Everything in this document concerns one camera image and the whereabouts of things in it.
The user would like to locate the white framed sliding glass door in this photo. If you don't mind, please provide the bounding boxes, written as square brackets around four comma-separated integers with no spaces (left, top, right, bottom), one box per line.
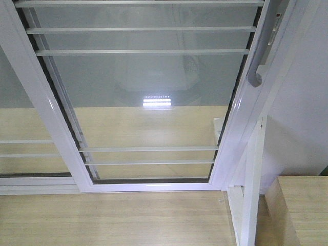
[0,0,298,193]

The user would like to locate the light wooden box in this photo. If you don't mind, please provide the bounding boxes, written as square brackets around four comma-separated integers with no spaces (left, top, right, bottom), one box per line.
[265,176,327,245]

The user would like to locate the white diagonal support brace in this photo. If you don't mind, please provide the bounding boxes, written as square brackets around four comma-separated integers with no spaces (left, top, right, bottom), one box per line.
[213,116,267,246]

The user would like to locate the grey metal door handle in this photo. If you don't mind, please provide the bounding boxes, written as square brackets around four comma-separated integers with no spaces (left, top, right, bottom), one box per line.
[247,0,280,87]

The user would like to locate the white fixed glass door panel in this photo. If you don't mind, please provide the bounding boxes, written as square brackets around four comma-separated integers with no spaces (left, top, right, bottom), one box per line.
[1,51,79,195]

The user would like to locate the grey door lock plate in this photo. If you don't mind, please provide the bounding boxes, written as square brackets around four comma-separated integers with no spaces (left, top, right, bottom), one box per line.
[268,13,282,46]

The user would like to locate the white side wall panel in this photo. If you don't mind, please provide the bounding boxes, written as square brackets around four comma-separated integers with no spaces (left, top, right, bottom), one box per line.
[260,1,327,194]

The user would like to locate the white door frame post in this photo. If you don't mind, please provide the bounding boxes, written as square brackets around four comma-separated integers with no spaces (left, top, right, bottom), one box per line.
[225,0,318,190]

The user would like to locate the light wooden base platform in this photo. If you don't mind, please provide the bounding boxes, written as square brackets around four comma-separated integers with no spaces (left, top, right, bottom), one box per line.
[0,105,272,246]

